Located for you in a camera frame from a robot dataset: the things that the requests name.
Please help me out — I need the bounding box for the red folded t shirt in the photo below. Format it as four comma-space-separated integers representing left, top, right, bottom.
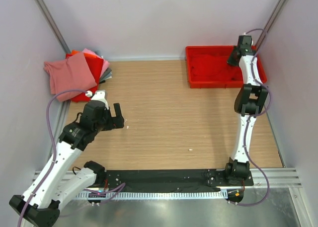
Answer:
71, 53, 103, 102

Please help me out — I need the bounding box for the red t shirt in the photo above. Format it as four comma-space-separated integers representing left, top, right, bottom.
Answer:
190, 54, 242, 82
71, 53, 103, 102

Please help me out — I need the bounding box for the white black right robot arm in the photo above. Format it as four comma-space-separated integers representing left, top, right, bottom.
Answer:
224, 34, 268, 185

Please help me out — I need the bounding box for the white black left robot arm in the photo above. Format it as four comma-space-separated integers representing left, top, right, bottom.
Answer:
9, 100, 125, 227

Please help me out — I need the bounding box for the red plastic tray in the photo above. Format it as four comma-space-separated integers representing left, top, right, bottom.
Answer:
185, 45, 268, 89

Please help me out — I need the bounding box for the white slotted cable duct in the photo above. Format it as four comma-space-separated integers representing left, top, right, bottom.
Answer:
74, 189, 228, 201

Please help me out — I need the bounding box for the light pink folded t shirt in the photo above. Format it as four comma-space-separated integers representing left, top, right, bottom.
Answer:
82, 48, 110, 76

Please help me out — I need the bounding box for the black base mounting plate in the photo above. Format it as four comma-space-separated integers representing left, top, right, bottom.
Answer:
106, 169, 253, 193

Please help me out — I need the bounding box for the dusty pink folded t shirt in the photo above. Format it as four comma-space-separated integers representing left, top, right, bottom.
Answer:
44, 52, 97, 102

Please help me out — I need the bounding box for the right aluminium frame post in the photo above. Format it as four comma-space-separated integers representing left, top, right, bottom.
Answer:
256, 0, 288, 48

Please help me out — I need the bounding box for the aluminium frame post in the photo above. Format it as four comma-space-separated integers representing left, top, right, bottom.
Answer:
256, 0, 288, 48
35, 0, 71, 54

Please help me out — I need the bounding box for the grey folded t shirt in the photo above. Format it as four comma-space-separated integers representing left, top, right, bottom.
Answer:
99, 68, 112, 83

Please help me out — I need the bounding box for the left aluminium frame post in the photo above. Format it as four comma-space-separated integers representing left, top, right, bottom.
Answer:
35, 0, 71, 54

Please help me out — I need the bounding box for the orange folded t shirt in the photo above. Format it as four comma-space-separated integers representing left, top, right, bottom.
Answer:
71, 50, 80, 55

